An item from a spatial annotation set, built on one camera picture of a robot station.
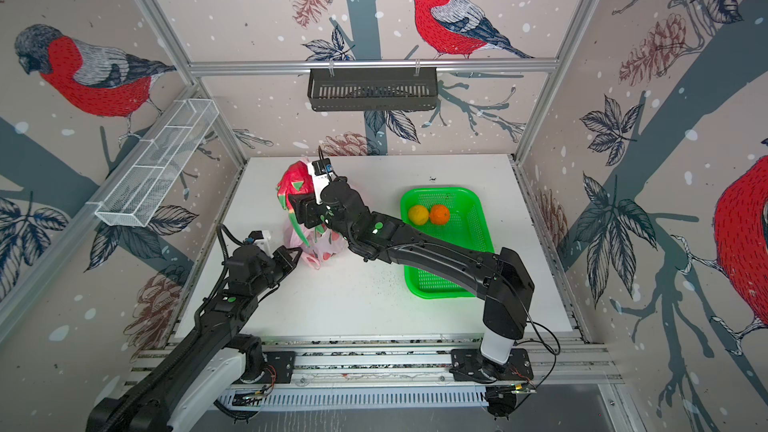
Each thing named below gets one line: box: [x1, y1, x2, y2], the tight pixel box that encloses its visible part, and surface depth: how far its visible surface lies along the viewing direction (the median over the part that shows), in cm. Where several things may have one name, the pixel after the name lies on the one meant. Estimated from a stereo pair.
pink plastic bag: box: [284, 223, 349, 270], surface depth 83 cm
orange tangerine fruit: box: [430, 204, 450, 225], surface depth 100 cm
